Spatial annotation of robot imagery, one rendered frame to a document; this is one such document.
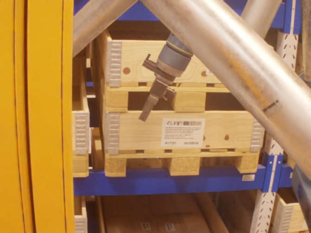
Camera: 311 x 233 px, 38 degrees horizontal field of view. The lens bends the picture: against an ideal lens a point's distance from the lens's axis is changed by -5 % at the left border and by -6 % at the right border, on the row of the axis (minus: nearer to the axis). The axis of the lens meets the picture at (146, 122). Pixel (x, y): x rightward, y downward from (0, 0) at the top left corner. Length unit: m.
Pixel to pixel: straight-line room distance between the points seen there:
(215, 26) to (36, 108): 0.50
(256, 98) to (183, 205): 2.61
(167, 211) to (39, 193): 2.82
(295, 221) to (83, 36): 1.79
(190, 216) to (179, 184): 0.94
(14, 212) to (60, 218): 0.07
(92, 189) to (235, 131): 0.78
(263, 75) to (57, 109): 0.49
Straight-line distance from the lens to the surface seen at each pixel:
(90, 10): 1.44
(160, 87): 1.63
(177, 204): 3.53
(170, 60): 1.63
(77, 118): 2.21
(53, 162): 0.61
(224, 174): 2.52
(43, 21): 0.56
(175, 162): 2.35
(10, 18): 0.57
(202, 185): 2.51
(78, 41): 1.51
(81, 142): 2.26
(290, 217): 2.77
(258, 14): 1.48
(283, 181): 2.69
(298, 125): 0.95
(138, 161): 4.35
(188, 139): 2.32
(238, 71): 0.96
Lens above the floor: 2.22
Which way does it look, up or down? 20 degrees down
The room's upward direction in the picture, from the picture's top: 3 degrees clockwise
